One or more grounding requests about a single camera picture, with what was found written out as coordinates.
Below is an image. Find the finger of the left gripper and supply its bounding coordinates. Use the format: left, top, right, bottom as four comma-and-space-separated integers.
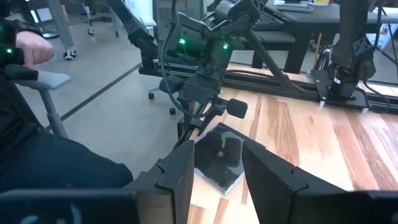
192, 106, 226, 136
175, 101, 200, 149

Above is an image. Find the black keyboard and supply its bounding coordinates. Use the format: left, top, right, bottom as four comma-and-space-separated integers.
252, 11, 289, 32

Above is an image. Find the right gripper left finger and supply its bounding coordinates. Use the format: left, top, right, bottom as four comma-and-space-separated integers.
123, 139, 196, 224

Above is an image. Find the black metal table frame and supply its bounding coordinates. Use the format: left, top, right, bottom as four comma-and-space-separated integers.
107, 0, 398, 114

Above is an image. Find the grey book stack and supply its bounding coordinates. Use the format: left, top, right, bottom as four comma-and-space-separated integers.
273, 0, 315, 13

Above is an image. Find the person's hand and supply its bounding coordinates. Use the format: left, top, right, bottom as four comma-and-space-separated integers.
15, 30, 54, 70

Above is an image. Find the grey office chair base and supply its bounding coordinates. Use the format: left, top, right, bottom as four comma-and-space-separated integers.
46, 0, 94, 62

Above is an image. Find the person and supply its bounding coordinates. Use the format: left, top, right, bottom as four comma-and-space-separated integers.
0, 18, 134, 195

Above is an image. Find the white cardboard box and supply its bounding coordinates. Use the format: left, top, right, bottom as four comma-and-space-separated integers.
366, 7, 398, 50

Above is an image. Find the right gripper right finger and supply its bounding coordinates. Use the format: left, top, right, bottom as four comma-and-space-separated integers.
241, 141, 356, 224

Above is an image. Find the black desk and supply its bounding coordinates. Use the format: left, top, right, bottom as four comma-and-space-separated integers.
229, 1, 398, 75

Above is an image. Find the grey chair armrest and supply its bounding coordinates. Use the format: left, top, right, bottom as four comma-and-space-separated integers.
14, 70, 73, 138

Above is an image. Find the clear jewel case black tray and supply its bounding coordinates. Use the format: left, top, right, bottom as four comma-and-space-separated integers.
193, 122, 249, 196

